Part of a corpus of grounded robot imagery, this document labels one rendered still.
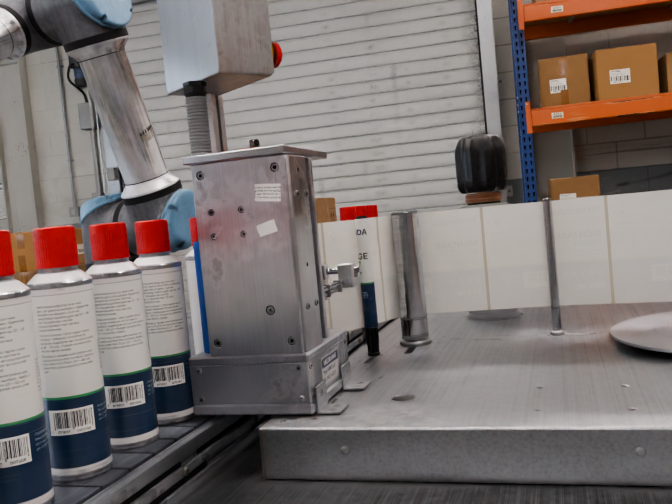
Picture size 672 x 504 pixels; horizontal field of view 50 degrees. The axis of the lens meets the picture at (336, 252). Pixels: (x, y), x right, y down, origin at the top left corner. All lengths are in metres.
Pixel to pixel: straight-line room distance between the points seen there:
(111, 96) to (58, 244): 0.79
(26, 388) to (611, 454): 0.46
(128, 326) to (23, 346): 0.14
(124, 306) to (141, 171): 0.75
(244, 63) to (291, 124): 4.69
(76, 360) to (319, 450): 0.23
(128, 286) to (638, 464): 0.46
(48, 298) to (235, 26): 0.59
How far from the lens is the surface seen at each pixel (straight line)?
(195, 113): 1.09
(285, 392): 0.72
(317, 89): 5.75
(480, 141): 1.19
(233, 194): 0.72
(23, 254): 4.98
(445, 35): 5.66
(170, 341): 0.75
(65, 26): 1.40
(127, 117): 1.40
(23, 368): 0.57
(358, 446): 0.68
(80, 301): 0.62
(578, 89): 4.99
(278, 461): 0.71
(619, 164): 5.71
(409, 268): 1.01
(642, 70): 5.01
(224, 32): 1.08
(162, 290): 0.74
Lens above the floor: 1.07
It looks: 3 degrees down
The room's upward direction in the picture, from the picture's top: 5 degrees counter-clockwise
